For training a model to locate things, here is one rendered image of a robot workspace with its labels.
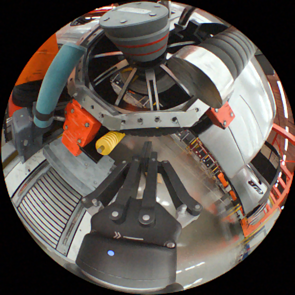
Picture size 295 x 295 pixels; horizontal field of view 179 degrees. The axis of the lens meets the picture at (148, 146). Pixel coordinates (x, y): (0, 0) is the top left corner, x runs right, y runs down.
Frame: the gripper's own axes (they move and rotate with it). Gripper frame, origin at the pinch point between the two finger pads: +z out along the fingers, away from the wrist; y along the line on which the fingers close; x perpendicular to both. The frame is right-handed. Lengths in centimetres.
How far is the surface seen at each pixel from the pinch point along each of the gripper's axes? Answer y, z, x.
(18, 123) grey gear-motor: -51, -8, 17
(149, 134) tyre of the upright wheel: -1.0, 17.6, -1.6
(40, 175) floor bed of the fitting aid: -66, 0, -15
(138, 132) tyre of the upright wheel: -4.9, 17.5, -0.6
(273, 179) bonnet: 308, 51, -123
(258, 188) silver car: 201, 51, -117
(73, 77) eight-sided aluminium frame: -24.3, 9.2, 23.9
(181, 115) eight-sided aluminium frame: 8.2, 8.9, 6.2
